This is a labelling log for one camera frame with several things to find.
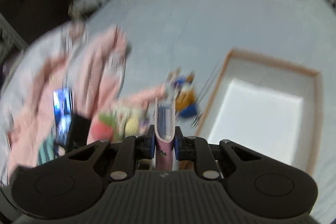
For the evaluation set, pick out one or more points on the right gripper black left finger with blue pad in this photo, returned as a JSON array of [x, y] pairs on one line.
[[129, 152]]

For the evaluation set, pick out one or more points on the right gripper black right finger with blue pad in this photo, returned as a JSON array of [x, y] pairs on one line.
[[196, 150]]

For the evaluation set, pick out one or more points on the cream knitted bunny doll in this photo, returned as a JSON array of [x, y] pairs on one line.
[[131, 120]]

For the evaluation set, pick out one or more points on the pink green plush peach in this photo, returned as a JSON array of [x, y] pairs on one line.
[[102, 127]]

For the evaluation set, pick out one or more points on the brown bear plush keychain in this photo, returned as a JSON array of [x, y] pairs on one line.
[[181, 91]]

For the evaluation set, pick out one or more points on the orange white storage box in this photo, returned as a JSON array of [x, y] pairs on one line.
[[269, 105]]

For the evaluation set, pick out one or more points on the pink jacket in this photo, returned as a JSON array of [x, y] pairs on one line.
[[80, 82]]

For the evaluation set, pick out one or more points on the grey bed sheet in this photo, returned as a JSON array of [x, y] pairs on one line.
[[196, 35]]

